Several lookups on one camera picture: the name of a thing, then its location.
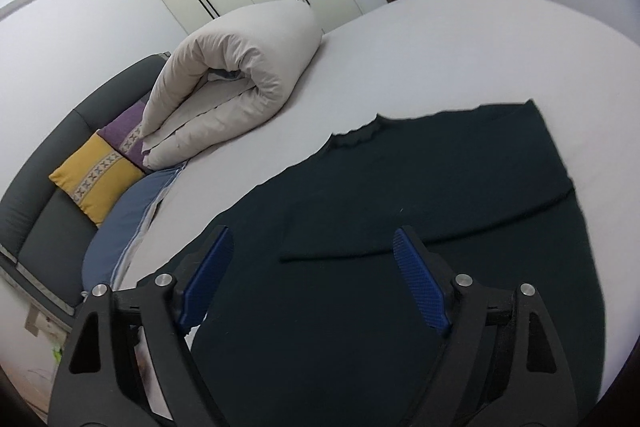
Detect blue pillow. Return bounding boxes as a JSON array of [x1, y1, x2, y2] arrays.
[[81, 162, 188, 303]]

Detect dark green sweater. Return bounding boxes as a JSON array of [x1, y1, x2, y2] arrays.
[[132, 99, 608, 427]]

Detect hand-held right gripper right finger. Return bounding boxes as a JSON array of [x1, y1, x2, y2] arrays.
[[392, 225, 593, 427]]

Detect bed with grey sheet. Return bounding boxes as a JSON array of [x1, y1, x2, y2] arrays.
[[112, 0, 640, 413]]

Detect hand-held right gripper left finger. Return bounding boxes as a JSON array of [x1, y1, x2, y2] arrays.
[[47, 225, 236, 427]]

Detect rolled beige duvet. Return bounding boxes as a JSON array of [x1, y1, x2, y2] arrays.
[[140, 0, 324, 171]]

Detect yellow cushion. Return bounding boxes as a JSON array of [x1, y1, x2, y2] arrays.
[[48, 132, 147, 228]]

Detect purple cushion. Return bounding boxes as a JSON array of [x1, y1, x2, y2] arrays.
[[97, 101, 151, 172]]

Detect dark grey headboard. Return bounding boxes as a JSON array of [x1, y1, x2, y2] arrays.
[[0, 52, 171, 315]]

